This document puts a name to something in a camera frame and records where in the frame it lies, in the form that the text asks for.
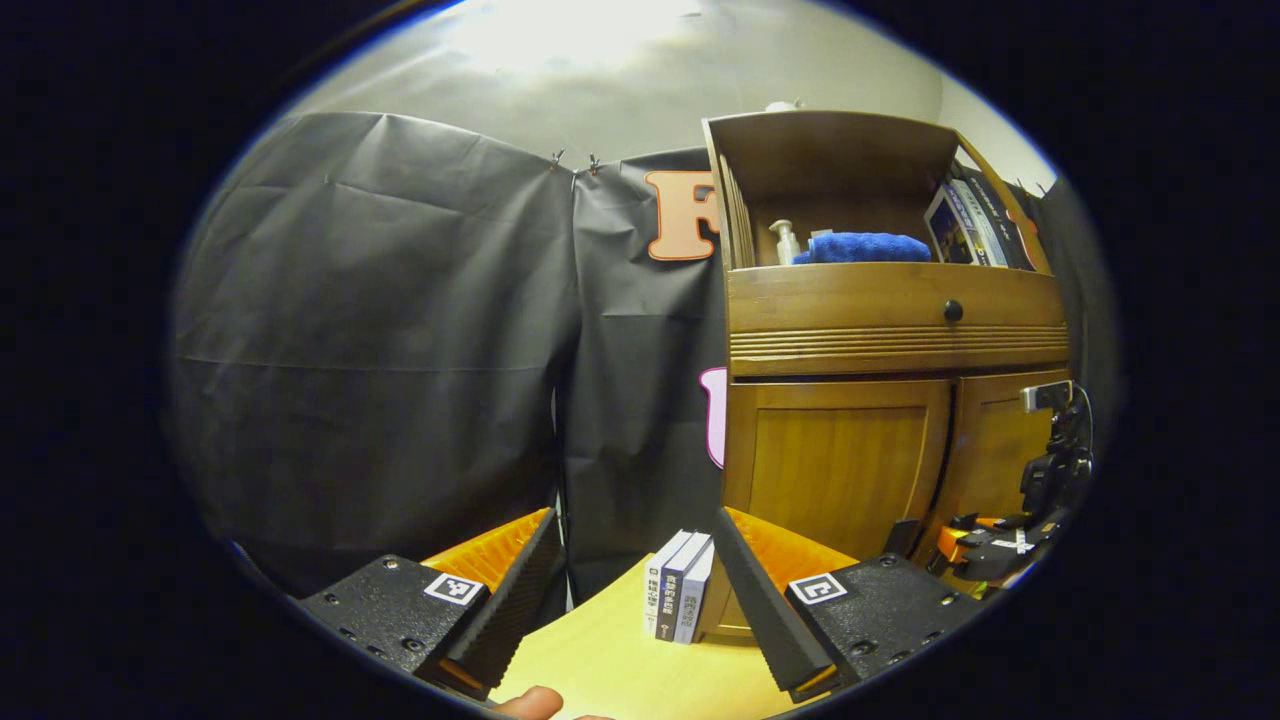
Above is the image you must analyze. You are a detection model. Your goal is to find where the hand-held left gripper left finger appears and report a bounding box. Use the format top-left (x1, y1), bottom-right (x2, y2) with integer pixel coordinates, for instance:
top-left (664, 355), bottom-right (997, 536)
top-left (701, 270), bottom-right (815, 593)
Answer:
top-left (298, 507), bottom-right (566, 701)

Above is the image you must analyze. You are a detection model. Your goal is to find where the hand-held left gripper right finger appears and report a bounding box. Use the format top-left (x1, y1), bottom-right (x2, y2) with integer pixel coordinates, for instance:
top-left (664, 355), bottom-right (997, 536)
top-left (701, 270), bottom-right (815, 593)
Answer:
top-left (713, 507), bottom-right (986, 704)

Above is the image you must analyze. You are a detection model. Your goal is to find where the wooden shoe cabinet door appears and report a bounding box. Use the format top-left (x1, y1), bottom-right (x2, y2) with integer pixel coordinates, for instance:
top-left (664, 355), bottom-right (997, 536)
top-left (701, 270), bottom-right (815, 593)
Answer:
top-left (915, 370), bottom-right (1073, 566)
top-left (722, 378), bottom-right (953, 641)

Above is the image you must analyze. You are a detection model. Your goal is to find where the wooden double-door shoe cabinet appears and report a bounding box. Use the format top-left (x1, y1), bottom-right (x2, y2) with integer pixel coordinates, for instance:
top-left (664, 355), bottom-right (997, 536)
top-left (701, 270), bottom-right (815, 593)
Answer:
top-left (702, 110), bottom-right (1076, 641)

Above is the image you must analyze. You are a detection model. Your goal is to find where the pale grey spine book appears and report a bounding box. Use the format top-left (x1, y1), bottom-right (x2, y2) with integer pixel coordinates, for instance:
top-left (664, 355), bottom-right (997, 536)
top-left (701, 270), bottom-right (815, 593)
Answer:
top-left (675, 545), bottom-right (716, 644)

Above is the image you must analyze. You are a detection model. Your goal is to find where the dark blue spine book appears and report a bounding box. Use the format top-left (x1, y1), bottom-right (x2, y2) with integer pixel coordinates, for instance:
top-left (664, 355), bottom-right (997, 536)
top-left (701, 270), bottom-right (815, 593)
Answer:
top-left (655, 533), bottom-right (713, 641)

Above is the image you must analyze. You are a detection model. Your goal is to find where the book with black spine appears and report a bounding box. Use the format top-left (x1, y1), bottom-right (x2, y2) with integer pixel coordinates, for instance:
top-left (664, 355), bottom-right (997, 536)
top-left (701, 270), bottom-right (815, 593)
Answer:
top-left (965, 170), bottom-right (1036, 271)

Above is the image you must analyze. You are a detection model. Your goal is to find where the wooden drawer with black knob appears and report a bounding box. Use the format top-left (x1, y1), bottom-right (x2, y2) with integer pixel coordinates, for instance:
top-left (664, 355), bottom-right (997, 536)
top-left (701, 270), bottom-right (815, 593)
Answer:
top-left (727, 262), bottom-right (1071, 379)

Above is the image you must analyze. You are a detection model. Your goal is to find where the book with pale spine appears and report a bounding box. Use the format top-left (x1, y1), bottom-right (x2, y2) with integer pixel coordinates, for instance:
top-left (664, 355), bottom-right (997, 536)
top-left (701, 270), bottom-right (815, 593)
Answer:
top-left (945, 180), bottom-right (1006, 266)

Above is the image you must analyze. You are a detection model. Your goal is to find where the blue folded towel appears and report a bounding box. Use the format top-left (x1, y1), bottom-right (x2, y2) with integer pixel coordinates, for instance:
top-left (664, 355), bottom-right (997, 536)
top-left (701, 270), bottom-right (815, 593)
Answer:
top-left (793, 232), bottom-right (933, 266)

